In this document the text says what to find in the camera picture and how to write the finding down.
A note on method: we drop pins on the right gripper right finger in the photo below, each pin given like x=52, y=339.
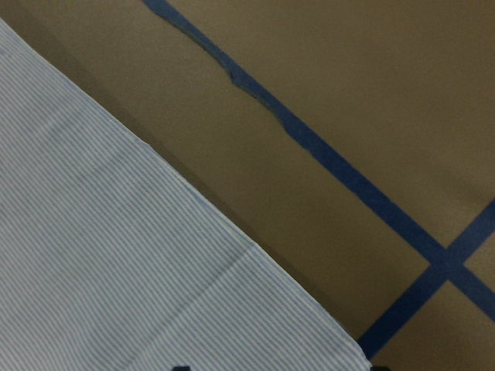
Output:
x=380, y=368

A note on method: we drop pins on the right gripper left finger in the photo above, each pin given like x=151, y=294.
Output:
x=181, y=368

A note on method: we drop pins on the blue white striped shirt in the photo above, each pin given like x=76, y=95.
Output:
x=111, y=260

